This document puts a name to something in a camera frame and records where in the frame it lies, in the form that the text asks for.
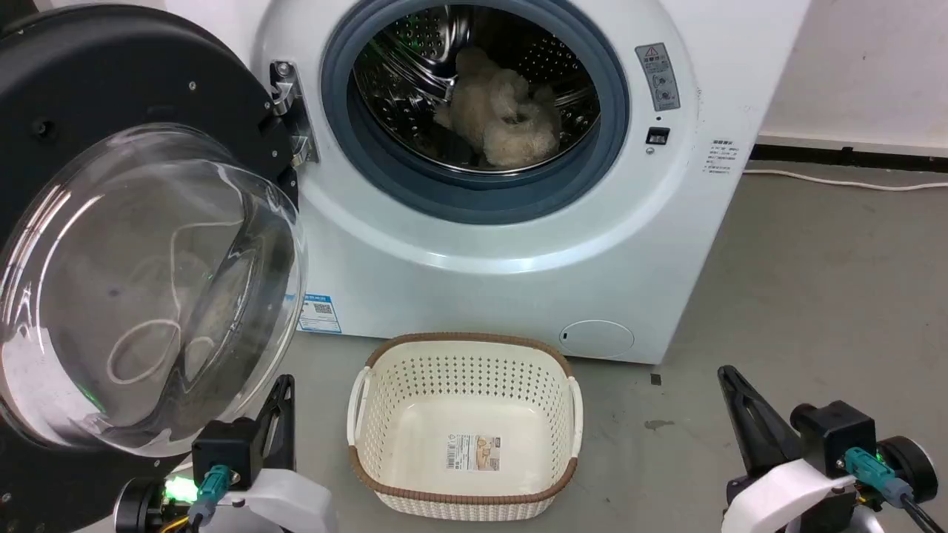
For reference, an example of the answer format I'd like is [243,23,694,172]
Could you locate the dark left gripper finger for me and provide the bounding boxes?
[254,376,287,475]
[281,374,296,473]

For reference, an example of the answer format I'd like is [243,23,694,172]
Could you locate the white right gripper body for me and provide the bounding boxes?
[722,457,860,533]

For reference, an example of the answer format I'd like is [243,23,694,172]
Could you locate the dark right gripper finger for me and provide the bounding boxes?
[716,365,775,478]
[730,370,804,467]

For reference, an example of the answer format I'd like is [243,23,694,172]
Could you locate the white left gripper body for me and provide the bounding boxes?
[216,466,338,533]

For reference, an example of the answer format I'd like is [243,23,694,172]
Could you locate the white front-load washing machine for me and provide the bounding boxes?
[164,0,812,366]

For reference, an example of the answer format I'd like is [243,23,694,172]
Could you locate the metal door hinge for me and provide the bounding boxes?
[269,60,320,168]

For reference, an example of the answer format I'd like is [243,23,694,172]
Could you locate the black round washer door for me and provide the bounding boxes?
[0,6,309,533]

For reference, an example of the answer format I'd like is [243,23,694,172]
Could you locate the blue energy label sticker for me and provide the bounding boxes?
[297,294,343,334]

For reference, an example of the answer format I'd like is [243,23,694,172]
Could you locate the cream perforated laundry basket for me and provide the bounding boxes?
[347,332,584,522]

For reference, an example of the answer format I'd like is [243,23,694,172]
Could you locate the black baseboard strip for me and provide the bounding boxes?
[750,144,948,175]

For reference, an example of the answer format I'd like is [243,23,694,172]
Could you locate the grey warning sticker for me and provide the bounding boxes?
[635,42,681,113]

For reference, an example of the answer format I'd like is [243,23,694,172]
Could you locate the beige plush toy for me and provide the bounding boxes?
[433,47,562,168]

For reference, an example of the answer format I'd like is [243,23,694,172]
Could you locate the teal plug left gripper cable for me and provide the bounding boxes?
[187,464,233,533]

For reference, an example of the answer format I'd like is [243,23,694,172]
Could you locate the teal plug gripper cable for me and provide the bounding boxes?
[187,464,233,533]
[843,446,948,533]

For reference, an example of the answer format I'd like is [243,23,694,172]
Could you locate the teal plug right gripper cable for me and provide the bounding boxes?
[843,446,948,533]

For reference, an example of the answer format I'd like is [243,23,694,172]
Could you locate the white floor cable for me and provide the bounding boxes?
[743,169,948,192]

